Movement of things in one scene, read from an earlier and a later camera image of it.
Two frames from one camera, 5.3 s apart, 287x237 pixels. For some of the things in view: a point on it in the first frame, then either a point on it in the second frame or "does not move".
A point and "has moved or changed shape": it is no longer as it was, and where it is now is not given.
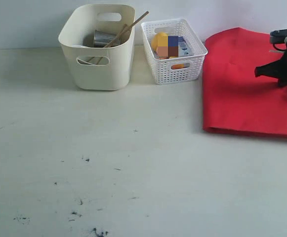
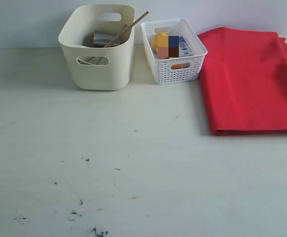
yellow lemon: x=160 y=39 does not move
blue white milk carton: x=178 y=47 does not move
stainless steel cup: x=102 y=38 does not move
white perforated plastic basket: x=174 y=69 does not move
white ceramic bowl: x=80 y=61 to x=93 y=60
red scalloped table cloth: x=235 y=100 has moved or changed shape
